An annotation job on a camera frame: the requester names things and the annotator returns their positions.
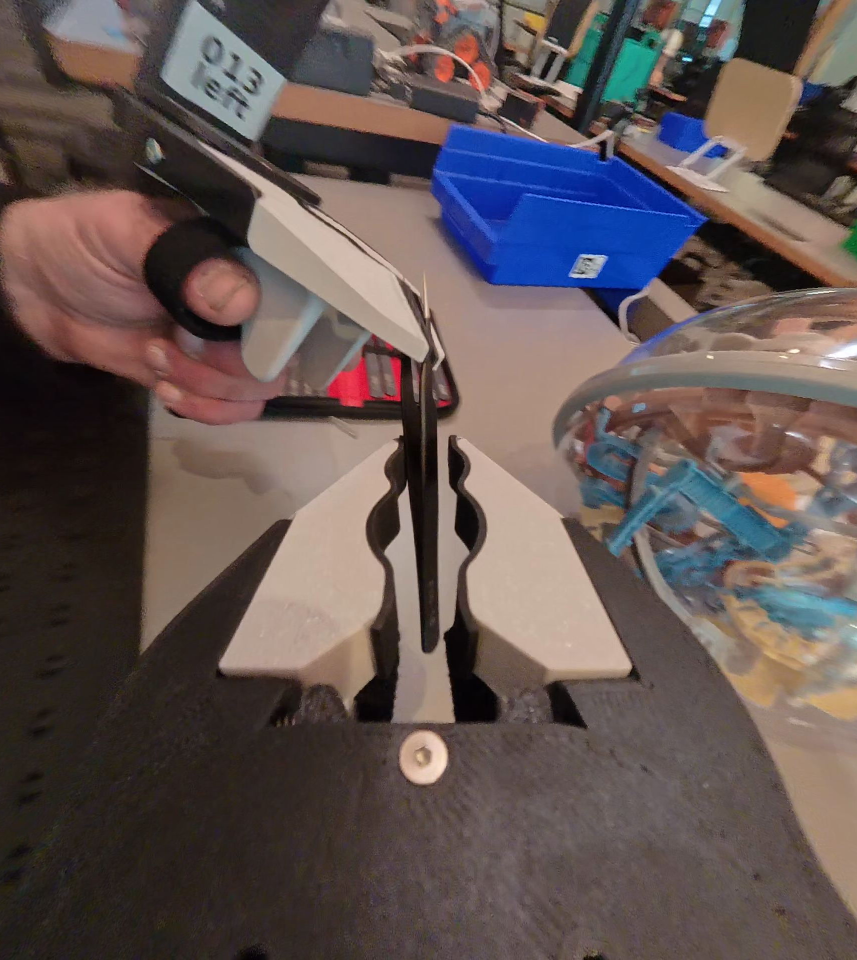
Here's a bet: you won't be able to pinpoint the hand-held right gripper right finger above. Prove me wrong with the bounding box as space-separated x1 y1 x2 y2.
448 435 635 699

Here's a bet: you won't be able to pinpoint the person's left hand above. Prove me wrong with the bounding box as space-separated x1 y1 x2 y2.
0 188 287 429

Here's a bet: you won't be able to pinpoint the black perforated wrist rest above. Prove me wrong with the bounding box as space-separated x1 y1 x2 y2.
0 368 152 901

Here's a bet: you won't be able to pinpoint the white cable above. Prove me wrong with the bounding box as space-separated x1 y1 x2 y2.
616 285 658 340

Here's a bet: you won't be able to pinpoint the black red tweezers case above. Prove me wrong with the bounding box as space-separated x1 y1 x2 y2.
271 338 460 421

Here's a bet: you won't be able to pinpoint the clear maze ball toy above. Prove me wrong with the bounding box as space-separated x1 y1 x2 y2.
553 288 857 751

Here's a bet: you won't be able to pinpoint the teal box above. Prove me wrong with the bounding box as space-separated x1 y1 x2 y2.
564 30 664 106

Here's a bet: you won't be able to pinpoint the orange wheeled robot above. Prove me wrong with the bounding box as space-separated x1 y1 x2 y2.
396 0 500 94

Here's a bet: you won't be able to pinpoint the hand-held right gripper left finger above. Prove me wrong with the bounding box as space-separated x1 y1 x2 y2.
219 440 404 699

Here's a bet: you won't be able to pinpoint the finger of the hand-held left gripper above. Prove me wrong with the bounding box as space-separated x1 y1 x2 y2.
249 153 433 361

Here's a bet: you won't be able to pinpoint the set of black tweezers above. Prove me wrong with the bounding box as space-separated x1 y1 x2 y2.
324 342 407 406

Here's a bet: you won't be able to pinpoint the blue storage bin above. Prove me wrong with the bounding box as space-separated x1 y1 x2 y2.
432 125 707 289

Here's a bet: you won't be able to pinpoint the black pointed tweezers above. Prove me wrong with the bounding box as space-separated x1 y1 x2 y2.
399 360 445 654

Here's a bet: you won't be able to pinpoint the beige chair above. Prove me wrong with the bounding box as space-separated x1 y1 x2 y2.
706 60 805 166

